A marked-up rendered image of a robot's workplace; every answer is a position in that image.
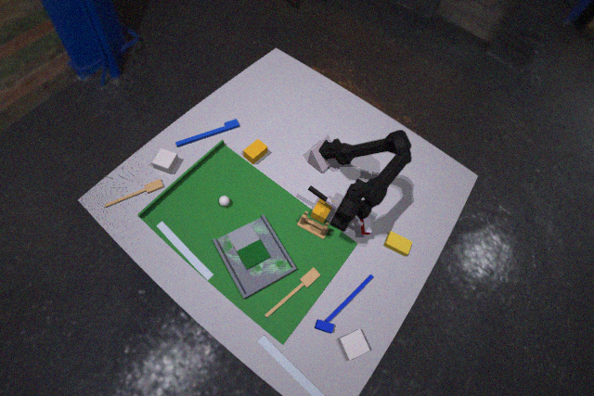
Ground grey ball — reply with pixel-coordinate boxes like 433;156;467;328
219;196;230;207

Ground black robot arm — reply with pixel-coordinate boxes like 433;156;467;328
319;130;412;223

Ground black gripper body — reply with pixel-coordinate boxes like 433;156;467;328
330;214;349;231

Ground green rectangular mat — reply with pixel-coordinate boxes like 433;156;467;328
141;144;357;345

